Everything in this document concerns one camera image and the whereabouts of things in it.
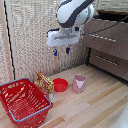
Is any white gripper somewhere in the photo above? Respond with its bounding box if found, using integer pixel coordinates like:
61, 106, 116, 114
45, 26, 83, 57

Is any orange-red bowl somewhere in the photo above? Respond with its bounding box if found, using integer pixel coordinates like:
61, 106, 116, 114
52, 77, 70, 93

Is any brown drawer cabinet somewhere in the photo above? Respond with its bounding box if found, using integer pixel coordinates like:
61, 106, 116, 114
81, 9, 128, 83

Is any woven beige blind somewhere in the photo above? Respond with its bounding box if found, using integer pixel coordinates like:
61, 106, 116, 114
0, 0, 98, 84

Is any orange yellow snack box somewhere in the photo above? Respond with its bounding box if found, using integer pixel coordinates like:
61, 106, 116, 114
34, 71, 55, 98

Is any pink cup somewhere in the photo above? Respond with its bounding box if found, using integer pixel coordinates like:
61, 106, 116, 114
72, 74, 87, 94

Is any red shopping basket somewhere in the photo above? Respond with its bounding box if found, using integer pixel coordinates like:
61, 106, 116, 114
0, 77, 54, 128

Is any long metal drawer handle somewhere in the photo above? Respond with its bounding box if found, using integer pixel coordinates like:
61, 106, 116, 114
95, 54, 120, 67
88, 33, 118, 43

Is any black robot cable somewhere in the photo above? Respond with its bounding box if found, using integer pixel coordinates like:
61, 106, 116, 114
81, 14, 128, 36

